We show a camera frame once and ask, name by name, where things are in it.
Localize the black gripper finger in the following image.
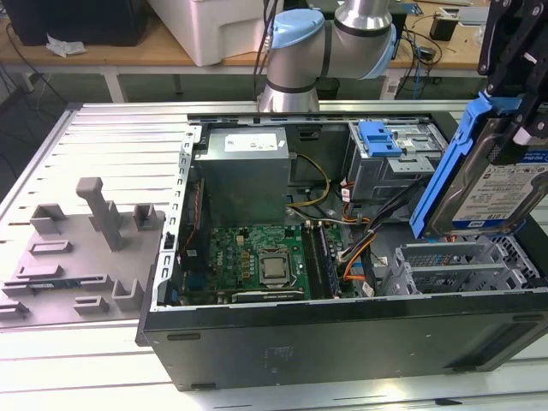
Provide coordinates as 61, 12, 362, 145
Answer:
511, 0, 548, 145
477, 0, 536, 93

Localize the hard disk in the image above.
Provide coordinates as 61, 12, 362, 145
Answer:
408, 92, 548, 241

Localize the metal disk bay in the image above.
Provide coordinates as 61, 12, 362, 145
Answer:
380, 235, 540, 296

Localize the pale grey flat box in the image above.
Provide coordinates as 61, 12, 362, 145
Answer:
460, 6, 487, 27

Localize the small black cube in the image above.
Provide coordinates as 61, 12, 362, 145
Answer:
430, 15, 459, 42

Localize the black upright box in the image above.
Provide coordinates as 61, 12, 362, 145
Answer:
390, 12, 408, 59

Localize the blue plastic drive latch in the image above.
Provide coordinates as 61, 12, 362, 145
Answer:
358, 122, 403, 158

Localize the metal optical drive cage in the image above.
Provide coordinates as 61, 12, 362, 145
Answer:
345, 121, 455, 206

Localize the RAM stick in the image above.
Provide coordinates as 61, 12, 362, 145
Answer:
27, 280, 85, 289
315, 222, 343, 299
301, 222, 325, 301

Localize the large white box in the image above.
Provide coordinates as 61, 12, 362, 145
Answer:
149, 0, 275, 68

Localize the grey power supply unit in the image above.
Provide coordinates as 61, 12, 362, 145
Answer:
194, 126, 292, 228

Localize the CPU socket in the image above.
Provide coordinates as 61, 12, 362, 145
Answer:
254, 249, 295, 289

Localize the silver CPU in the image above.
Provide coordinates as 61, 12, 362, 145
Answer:
261, 256, 288, 280

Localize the black PC case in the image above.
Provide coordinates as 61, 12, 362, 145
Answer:
134, 109, 548, 393

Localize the black graphics card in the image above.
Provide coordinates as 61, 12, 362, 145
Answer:
183, 289, 307, 306

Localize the green motherboard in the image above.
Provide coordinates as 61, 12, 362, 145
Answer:
183, 224, 356, 305

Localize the black case fan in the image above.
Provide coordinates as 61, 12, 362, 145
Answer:
177, 179, 211, 275

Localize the large black box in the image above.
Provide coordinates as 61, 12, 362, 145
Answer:
6, 0, 149, 47

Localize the crumpled white paper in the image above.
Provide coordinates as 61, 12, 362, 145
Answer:
45, 33, 89, 59

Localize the grey parts rack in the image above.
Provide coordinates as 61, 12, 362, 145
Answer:
0, 175, 168, 331

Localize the black sleeved cable bundle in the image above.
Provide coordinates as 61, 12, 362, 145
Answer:
337, 183, 429, 262

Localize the black cable with silver plug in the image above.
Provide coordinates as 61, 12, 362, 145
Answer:
254, 0, 283, 102

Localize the orange yellow wire bundle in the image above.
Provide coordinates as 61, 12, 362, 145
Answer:
337, 233, 378, 265

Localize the orange flat wire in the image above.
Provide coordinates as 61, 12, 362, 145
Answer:
342, 264, 367, 283

